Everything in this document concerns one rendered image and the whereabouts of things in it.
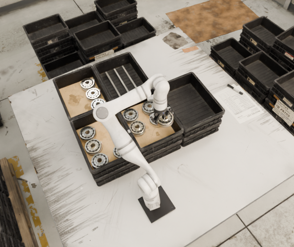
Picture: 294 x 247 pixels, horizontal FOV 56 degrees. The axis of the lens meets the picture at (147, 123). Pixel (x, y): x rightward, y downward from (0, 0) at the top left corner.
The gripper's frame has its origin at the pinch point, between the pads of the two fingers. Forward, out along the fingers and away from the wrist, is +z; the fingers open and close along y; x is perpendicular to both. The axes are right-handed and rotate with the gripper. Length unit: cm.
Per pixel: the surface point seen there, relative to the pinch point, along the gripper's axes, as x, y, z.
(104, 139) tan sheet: 14.8, -32.4, 16.9
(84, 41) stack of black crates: 155, -2, 49
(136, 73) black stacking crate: 57, 11, 16
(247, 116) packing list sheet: -9, 66, 30
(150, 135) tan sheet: 2.9, -5.6, 16.9
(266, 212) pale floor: -62, 67, 101
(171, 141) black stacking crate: -7.9, 3.5, 15.6
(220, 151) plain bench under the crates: -23, 33, 30
